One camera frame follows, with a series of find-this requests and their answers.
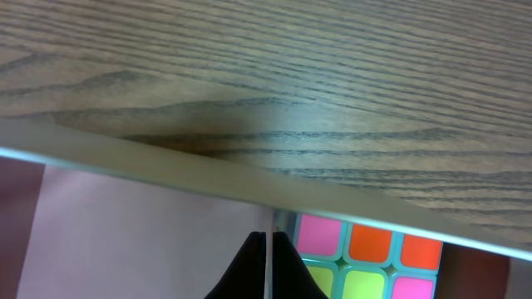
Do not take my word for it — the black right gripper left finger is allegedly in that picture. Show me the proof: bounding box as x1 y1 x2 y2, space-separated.
205 232 266 299

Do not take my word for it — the multicolour puzzle cube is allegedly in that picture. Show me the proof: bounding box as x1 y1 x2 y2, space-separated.
293 213 443 299

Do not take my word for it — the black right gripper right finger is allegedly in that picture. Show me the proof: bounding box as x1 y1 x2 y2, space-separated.
272 232 328 299

